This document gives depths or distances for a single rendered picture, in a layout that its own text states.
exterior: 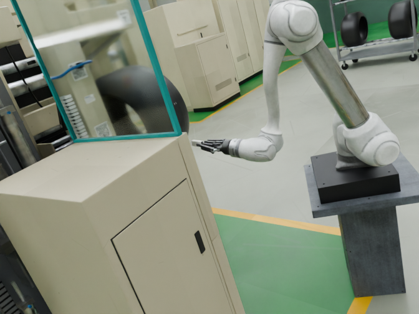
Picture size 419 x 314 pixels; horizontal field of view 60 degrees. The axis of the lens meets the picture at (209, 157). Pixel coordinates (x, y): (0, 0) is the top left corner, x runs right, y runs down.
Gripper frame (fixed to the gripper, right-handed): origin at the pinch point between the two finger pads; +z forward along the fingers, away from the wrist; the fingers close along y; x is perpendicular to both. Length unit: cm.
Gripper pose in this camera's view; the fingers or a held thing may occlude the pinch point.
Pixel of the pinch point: (197, 143)
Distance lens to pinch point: 183.1
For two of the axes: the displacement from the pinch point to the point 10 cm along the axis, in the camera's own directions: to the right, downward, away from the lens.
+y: -5.5, 4.4, -7.1
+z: -8.2, -1.2, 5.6
